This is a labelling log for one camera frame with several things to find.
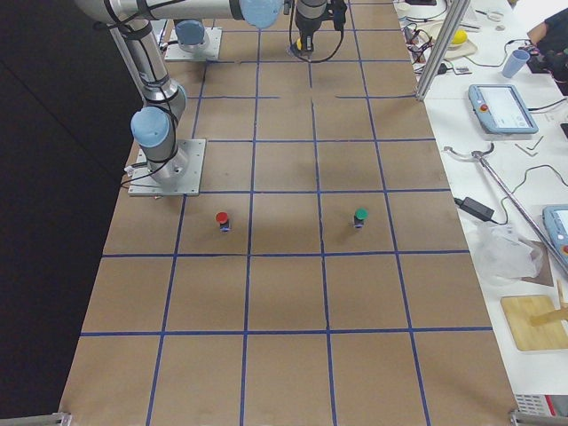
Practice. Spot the near teach pendant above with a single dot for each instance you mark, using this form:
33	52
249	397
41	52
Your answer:
555	222

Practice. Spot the aluminium frame post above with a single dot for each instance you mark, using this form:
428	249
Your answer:
453	20

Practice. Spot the black power adapter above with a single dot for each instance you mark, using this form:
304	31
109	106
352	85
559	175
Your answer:
476	209

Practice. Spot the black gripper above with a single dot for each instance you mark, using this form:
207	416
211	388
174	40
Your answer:
307	19

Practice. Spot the far teach pendant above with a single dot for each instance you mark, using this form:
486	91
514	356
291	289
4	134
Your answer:
500	110

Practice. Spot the red push button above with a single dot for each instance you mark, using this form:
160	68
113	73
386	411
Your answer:
223	221

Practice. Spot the green push button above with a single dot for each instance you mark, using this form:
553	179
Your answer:
360	217

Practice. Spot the blue plastic cup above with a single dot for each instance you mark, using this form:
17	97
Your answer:
516	60

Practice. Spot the wooden cutting board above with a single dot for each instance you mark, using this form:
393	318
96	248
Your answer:
535	323

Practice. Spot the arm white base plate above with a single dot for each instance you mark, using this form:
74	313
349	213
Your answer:
181	175
208	50

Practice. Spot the clear plastic bag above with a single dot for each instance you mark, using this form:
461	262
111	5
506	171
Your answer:
501	256

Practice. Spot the teach pendant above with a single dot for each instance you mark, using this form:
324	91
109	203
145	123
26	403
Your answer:
500	110
555	222

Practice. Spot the yellow ball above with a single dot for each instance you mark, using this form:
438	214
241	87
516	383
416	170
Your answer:
460	38

